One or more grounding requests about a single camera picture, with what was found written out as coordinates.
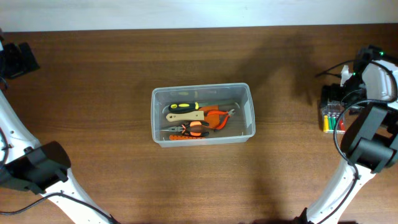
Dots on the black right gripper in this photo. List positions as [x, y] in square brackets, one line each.
[335, 91]

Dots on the pack of coloured bits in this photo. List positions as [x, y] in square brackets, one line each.
[329, 115]

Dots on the small orange handled pliers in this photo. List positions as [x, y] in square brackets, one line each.
[222, 116]

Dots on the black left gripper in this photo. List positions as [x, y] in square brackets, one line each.
[20, 65]

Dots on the orange black long-nose pliers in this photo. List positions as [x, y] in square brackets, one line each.
[190, 129]

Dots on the clear plastic storage box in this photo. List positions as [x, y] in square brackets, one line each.
[239, 128]

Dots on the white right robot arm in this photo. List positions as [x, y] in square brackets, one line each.
[361, 114]

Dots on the orange scraper wooden handle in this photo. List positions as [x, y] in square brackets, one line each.
[200, 115]

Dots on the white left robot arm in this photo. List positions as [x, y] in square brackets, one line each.
[43, 169]

